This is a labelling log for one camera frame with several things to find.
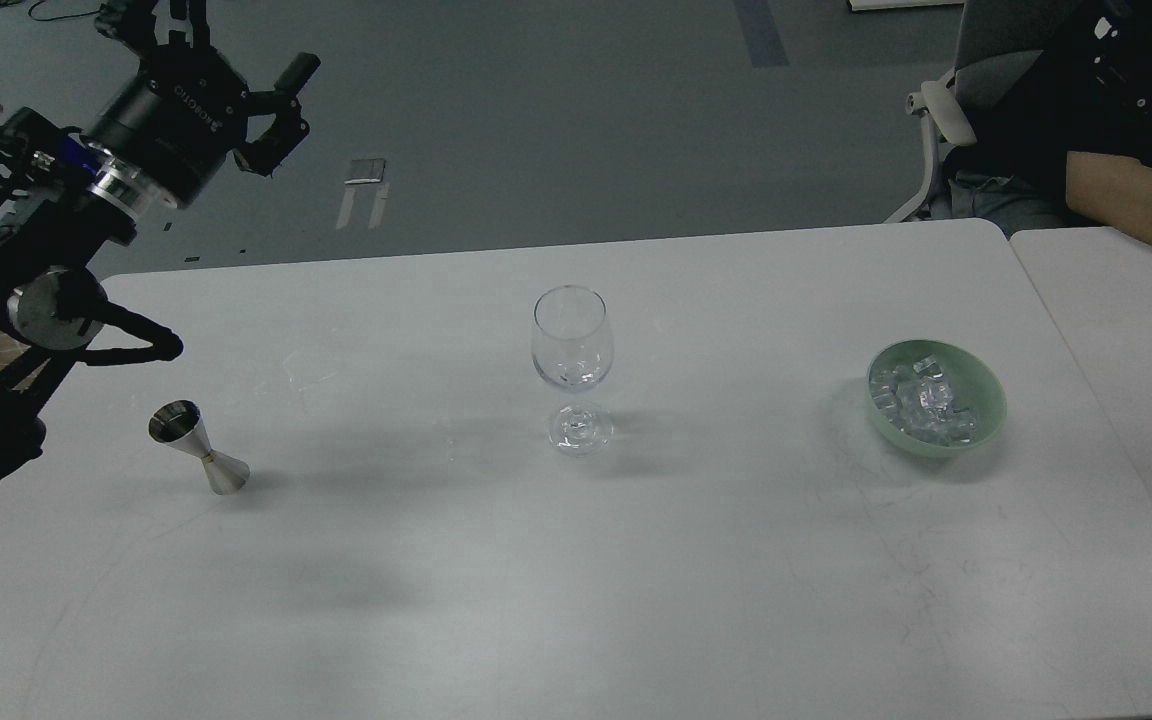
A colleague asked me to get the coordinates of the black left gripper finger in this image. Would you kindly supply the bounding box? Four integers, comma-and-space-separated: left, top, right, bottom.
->
233, 53, 321, 177
93, 1, 209, 59

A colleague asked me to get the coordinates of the black cylindrical left gripper body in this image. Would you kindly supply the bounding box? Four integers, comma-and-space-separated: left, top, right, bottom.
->
83, 50, 248, 209

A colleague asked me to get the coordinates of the stainless steel double jigger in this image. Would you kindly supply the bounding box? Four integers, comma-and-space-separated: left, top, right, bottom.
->
147, 400, 251, 495

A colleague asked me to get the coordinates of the person's bare forearm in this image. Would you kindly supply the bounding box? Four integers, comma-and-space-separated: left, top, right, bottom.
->
1064, 152, 1152, 247

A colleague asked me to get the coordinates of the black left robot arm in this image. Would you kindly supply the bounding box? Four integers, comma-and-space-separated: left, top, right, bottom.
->
0, 1, 321, 480

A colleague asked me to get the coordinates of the clear wine glass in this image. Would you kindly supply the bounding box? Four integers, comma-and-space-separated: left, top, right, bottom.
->
530, 285, 614, 457

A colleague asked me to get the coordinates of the clear ice cubes pile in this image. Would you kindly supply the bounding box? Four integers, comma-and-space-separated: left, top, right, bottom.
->
867, 354, 979, 447

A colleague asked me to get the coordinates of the green bowl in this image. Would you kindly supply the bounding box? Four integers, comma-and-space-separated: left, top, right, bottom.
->
865, 340, 1007, 458

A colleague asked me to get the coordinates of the white office chair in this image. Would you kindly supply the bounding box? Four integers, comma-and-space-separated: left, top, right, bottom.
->
886, 1, 1078, 223

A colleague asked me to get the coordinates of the white adjacent table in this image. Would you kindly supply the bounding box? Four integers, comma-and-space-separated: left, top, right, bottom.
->
1011, 228, 1152, 497

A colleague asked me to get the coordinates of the person in black shirt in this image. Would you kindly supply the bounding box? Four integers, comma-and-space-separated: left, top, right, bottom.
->
946, 1, 1152, 234

